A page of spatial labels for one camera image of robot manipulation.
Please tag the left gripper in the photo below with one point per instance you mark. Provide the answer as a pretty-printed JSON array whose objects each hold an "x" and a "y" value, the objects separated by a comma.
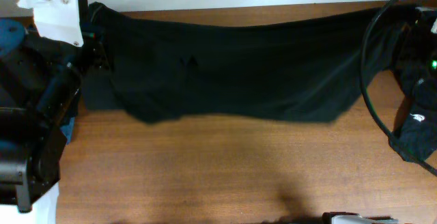
[{"x": 99, "y": 45}]

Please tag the black t-shirt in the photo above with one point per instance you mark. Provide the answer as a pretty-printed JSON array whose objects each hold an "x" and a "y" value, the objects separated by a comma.
[{"x": 303, "y": 71}]

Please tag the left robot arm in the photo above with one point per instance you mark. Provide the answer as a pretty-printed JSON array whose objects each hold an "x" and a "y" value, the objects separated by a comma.
[{"x": 41, "y": 83}]

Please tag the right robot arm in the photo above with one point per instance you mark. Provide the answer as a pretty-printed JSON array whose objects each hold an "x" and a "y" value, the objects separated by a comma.
[{"x": 418, "y": 48}]

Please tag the blue denim garment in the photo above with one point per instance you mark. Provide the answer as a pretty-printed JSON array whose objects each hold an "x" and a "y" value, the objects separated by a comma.
[{"x": 67, "y": 128}]

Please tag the crumpled black clothes pile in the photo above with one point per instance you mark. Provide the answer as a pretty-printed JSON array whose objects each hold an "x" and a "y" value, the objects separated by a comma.
[{"x": 417, "y": 133}]

